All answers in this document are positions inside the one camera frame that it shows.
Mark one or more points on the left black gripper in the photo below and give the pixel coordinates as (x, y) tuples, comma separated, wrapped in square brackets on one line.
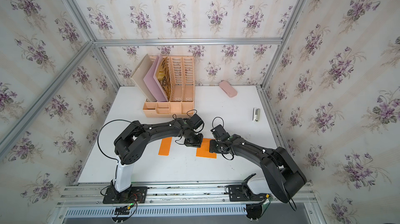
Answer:
[(198, 144)]

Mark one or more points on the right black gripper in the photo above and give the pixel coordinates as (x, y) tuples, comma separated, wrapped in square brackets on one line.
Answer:
[(212, 148)]

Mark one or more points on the orange square paper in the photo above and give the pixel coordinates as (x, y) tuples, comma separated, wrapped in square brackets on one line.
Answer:
[(165, 146), (204, 151)]

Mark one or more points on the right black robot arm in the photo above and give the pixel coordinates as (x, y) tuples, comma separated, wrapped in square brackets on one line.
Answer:
[(283, 176)]

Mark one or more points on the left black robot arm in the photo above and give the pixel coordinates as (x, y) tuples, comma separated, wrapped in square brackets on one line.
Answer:
[(130, 145)]

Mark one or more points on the peach desk organizer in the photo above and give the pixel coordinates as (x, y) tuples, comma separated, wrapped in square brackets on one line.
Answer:
[(182, 96)]

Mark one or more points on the small grey stapler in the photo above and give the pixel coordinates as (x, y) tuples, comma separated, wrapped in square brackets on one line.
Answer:
[(256, 114)]

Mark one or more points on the yellow patterned book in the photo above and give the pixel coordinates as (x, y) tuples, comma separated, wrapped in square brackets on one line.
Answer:
[(163, 77)]

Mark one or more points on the pink board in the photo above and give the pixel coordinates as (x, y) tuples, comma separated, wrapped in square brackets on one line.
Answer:
[(152, 83)]

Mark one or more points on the beige board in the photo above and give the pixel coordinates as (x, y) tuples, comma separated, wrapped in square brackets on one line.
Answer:
[(138, 77)]

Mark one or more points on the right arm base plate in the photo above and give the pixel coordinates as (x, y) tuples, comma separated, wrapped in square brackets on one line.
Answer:
[(242, 193)]

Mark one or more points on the aluminium mounting rail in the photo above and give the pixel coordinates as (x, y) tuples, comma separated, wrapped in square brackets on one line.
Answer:
[(158, 193)]

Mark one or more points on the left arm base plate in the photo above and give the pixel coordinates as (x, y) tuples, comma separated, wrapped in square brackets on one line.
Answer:
[(131, 195)]

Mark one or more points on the white perforated cable tray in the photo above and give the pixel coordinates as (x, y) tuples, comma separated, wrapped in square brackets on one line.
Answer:
[(157, 211)]

